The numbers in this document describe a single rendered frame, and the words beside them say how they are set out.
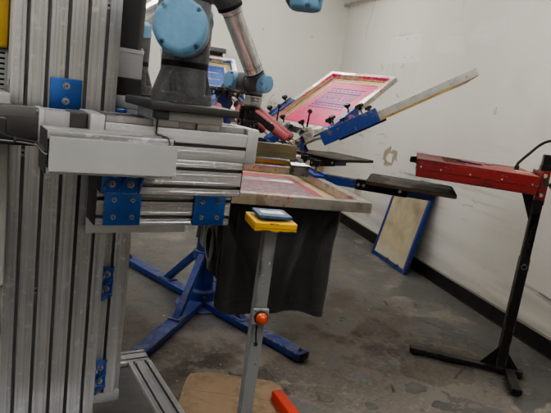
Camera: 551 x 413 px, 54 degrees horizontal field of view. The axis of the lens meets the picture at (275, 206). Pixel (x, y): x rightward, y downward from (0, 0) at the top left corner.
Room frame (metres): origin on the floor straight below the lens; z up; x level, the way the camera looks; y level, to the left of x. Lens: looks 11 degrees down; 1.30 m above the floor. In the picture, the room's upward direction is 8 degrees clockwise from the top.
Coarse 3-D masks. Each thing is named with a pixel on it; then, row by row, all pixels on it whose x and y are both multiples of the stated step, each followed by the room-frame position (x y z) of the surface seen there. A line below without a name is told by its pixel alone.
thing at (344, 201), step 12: (252, 168) 2.50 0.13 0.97; (264, 168) 2.52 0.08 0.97; (276, 168) 2.54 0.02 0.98; (288, 168) 2.55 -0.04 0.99; (312, 180) 2.34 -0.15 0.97; (324, 180) 2.27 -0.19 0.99; (240, 192) 1.73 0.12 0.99; (252, 192) 1.75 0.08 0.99; (336, 192) 2.08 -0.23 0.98; (348, 192) 2.04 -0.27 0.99; (252, 204) 1.73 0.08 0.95; (264, 204) 1.75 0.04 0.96; (276, 204) 1.76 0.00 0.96; (288, 204) 1.77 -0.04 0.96; (300, 204) 1.78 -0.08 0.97; (312, 204) 1.80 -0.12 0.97; (324, 204) 1.81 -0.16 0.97; (336, 204) 1.82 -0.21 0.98; (348, 204) 1.84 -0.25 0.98; (360, 204) 1.85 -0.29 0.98
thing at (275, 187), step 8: (256, 176) 2.35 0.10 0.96; (264, 176) 2.39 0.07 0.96; (272, 176) 2.42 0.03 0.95; (280, 176) 2.46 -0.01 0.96; (288, 176) 2.49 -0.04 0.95; (264, 184) 2.16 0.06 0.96; (272, 184) 2.19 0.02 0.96; (280, 184) 2.22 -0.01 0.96; (288, 184) 2.24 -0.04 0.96; (296, 184) 2.28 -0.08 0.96; (272, 192) 2.01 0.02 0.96; (280, 192) 2.04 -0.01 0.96; (288, 192) 2.06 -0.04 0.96; (296, 192) 2.09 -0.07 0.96; (304, 192) 2.11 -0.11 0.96; (312, 192) 2.14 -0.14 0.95
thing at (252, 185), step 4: (244, 172) 2.43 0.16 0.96; (244, 180) 2.19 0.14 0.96; (248, 180) 2.21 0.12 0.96; (252, 180) 2.22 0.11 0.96; (256, 180) 2.24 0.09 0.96; (244, 184) 2.09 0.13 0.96; (248, 184) 2.11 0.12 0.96; (252, 184) 2.12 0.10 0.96; (256, 184) 2.13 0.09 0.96; (260, 184) 2.14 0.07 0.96; (244, 188) 2.00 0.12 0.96; (248, 188) 2.01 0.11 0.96; (252, 188) 2.02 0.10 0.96; (256, 188) 2.03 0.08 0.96; (260, 188) 2.05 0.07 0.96; (264, 188) 2.06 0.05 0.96; (264, 192) 1.99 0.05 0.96; (268, 192) 2.00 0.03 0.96
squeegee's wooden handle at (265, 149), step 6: (258, 144) 2.39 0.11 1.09; (264, 144) 2.40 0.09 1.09; (270, 144) 2.41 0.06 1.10; (276, 144) 2.42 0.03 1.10; (282, 144) 2.43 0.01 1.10; (288, 144) 2.45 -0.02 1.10; (258, 150) 2.39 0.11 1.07; (264, 150) 2.40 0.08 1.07; (270, 150) 2.41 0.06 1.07; (276, 150) 2.42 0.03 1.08; (282, 150) 2.43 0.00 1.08; (288, 150) 2.43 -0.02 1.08; (294, 150) 2.44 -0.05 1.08; (258, 156) 2.39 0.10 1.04; (264, 156) 2.40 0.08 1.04; (270, 156) 2.41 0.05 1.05; (276, 156) 2.42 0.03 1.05; (282, 156) 2.43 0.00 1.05; (288, 156) 2.43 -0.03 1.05; (294, 156) 2.44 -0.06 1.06
